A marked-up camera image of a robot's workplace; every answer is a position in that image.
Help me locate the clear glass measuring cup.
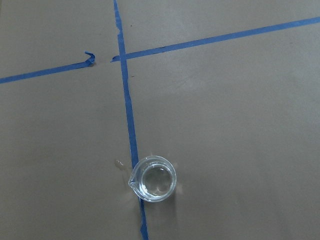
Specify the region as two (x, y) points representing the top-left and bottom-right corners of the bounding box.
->
(128, 155), (177, 203)

